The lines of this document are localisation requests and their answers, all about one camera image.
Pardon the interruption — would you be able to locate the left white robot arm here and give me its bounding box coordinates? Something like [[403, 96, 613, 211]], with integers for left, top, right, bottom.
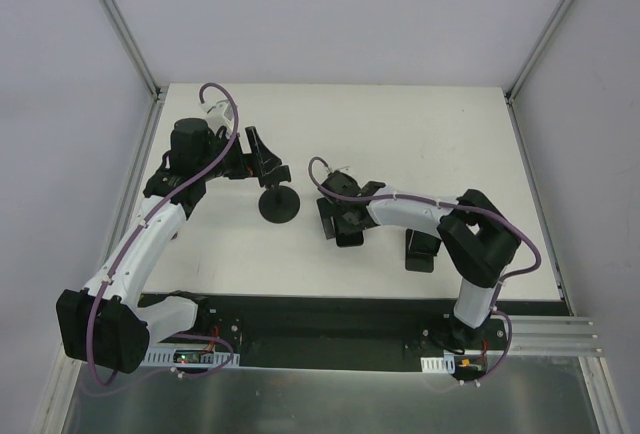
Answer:
[[56, 118, 291, 374]]

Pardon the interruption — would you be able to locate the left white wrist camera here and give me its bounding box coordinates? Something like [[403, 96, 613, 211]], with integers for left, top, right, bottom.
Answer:
[[200, 100, 234, 131]]

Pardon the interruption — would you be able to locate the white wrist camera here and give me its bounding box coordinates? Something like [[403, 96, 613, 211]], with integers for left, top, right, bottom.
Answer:
[[331, 166, 355, 178], [200, 100, 234, 131]]

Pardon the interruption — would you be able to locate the black round base phone stand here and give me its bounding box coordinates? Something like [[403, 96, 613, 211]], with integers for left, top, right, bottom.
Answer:
[[258, 182, 300, 224]]

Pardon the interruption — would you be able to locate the left white cable duct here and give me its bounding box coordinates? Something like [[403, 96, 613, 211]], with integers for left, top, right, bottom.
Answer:
[[140, 347, 240, 369]]

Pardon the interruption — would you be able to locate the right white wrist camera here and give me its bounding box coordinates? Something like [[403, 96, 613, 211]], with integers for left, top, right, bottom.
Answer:
[[331, 166, 355, 178]]

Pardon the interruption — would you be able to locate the black folding phone stand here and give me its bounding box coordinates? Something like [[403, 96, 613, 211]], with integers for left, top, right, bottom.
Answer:
[[405, 229, 441, 273]]

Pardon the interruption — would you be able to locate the white cable duct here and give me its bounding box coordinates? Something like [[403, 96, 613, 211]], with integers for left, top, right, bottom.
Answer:
[[420, 351, 489, 375], [140, 347, 240, 369]]

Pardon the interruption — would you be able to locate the silver edged black phone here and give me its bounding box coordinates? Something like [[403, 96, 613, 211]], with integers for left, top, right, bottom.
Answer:
[[405, 229, 428, 255]]

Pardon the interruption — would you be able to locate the right white cable duct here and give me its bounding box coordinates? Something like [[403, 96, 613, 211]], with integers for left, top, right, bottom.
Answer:
[[420, 351, 489, 375]]

